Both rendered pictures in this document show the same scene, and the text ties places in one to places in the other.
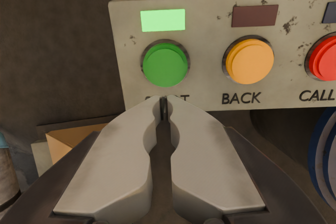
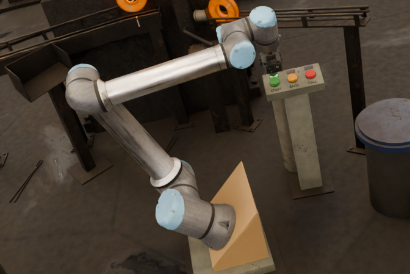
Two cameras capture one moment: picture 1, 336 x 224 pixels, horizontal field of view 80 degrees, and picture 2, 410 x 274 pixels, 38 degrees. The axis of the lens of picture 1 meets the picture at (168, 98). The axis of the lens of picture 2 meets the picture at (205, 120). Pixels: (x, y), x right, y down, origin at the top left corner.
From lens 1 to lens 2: 238 cm
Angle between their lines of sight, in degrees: 64
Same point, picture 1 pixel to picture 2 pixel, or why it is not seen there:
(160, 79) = (273, 83)
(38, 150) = not seen: hidden behind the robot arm
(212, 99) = (287, 87)
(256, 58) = (293, 75)
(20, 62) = not seen: hidden behind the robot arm
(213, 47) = (284, 77)
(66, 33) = (213, 183)
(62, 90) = not seen: hidden behind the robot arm
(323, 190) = (365, 139)
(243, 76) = (291, 79)
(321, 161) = (359, 130)
